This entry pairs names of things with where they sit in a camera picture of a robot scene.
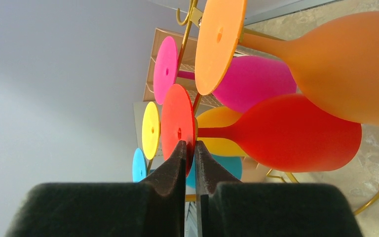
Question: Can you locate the pink plastic file organizer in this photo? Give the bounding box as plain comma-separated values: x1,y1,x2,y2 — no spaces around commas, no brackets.
143,28,268,184

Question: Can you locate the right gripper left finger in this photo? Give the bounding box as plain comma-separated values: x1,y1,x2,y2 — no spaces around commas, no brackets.
6,141,187,237

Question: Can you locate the gold wire glass rack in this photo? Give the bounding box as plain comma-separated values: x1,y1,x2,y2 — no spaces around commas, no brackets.
145,0,379,217

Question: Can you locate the left blue wine glass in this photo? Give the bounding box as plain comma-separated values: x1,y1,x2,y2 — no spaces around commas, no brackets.
132,148,243,189

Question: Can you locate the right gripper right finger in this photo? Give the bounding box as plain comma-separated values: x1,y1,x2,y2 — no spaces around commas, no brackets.
194,141,362,237

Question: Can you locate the back yellow wine glass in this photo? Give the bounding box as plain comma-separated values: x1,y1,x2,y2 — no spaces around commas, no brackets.
142,101,248,159

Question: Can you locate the magenta wine glass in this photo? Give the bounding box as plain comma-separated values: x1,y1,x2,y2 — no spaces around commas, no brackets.
152,36,298,114

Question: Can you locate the orange wine glass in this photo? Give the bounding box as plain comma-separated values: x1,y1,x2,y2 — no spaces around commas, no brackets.
195,0,379,126

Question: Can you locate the red wine glass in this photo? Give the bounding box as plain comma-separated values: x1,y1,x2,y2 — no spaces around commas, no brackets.
160,84,362,173

